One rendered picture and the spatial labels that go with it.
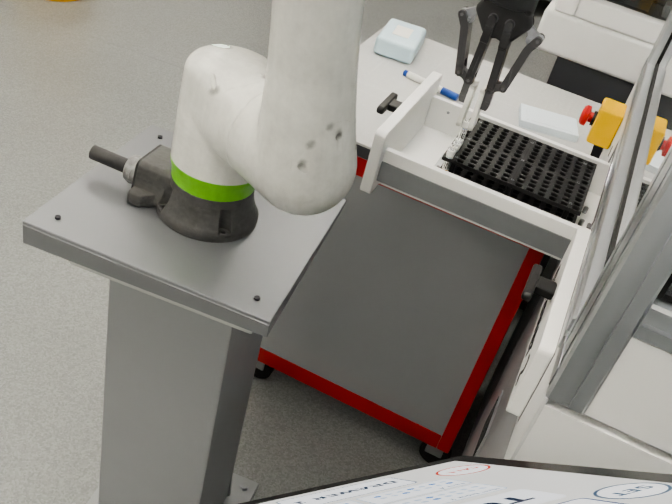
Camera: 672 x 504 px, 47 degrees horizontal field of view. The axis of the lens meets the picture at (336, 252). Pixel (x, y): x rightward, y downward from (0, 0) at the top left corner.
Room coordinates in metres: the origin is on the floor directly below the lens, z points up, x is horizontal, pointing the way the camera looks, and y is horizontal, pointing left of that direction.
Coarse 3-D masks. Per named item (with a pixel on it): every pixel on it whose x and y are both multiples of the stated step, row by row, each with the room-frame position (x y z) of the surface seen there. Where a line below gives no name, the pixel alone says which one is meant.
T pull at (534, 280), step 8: (536, 264) 0.83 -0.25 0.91; (536, 272) 0.81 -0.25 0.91; (528, 280) 0.79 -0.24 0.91; (536, 280) 0.79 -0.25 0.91; (544, 280) 0.80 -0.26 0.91; (528, 288) 0.77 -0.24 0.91; (536, 288) 0.78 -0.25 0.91; (544, 288) 0.78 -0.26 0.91; (552, 288) 0.79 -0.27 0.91; (528, 296) 0.76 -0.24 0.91; (544, 296) 0.78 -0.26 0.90; (552, 296) 0.78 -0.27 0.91
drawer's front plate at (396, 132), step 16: (432, 80) 1.27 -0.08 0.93; (416, 96) 1.19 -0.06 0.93; (432, 96) 1.28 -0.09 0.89; (400, 112) 1.12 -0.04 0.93; (416, 112) 1.19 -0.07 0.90; (384, 128) 1.05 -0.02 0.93; (400, 128) 1.11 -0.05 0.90; (416, 128) 1.23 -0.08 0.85; (384, 144) 1.04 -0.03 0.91; (400, 144) 1.14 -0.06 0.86; (368, 160) 1.04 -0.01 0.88; (368, 176) 1.03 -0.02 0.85; (368, 192) 1.03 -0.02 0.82
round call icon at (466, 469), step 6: (450, 468) 0.39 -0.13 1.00; (456, 468) 0.39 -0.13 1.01; (462, 468) 0.39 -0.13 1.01; (468, 468) 0.39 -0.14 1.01; (474, 468) 0.39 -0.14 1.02; (480, 468) 0.38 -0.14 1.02; (486, 468) 0.38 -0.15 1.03; (492, 468) 0.38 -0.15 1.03; (432, 474) 0.38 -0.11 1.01; (438, 474) 0.38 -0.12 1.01; (444, 474) 0.37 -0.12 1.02; (450, 474) 0.37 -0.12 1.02; (456, 474) 0.37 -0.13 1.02; (462, 474) 0.37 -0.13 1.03; (468, 474) 0.37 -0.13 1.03
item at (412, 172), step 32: (448, 128) 1.27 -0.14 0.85; (512, 128) 1.24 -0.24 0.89; (384, 160) 1.05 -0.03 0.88; (416, 160) 1.04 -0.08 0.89; (416, 192) 1.03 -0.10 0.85; (448, 192) 1.02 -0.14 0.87; (480, 192) 1.01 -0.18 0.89; (480, 224) 1.00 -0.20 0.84; (512, 224) 0.99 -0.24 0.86; (544, 224) 0.98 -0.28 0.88; (576, 224) 1.08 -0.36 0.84
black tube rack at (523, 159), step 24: (480, 144) 1.14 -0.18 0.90; (504, 144) 1.16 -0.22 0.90; (528, 144) 1.18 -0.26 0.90; (456, 168) 1.10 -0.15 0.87; (480, 168) 1.06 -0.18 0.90; (504, 168) 1.08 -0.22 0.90; (528, 168) 1.10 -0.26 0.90; (552, 168) 1.13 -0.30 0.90; (576, 168) 1.15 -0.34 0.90; (504, 192) 1.05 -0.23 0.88; (528, 192) 1.03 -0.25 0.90; (552, 192) 1.05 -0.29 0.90; (576, 192) 1.07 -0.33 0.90; (576, 216) 1.05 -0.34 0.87
